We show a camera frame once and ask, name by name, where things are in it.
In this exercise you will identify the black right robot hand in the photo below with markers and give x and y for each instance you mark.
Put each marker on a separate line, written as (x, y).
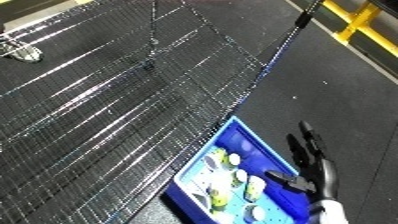
(314, 166)

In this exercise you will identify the pale right robot arm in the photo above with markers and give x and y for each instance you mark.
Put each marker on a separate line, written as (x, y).
(331, 213)

